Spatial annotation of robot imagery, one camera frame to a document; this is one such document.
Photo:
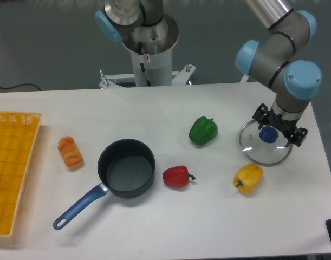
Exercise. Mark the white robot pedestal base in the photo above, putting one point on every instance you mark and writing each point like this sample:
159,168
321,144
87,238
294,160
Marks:
151,50

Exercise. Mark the orange bread loaf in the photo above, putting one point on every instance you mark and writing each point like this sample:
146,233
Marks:
70,153

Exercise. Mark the green bell pepper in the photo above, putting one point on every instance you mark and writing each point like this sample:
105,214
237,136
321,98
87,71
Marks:
203,131

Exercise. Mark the yellow woven basket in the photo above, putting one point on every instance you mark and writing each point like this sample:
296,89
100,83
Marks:
18,133

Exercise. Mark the glass pot lid blue knob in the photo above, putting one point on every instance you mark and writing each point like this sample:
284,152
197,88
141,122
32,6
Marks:
264,146

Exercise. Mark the dark saucepan blue handle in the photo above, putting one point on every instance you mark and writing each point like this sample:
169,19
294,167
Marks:
126,169

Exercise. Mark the red bell pepper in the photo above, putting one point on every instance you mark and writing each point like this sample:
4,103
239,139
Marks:
177,176

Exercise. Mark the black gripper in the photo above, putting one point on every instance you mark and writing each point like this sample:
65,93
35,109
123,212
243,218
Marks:
294,135

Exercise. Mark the yellow bell pepper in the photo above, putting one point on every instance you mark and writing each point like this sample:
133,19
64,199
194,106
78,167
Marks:
247,178

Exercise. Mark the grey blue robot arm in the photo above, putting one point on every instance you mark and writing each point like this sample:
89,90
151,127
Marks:
294,83

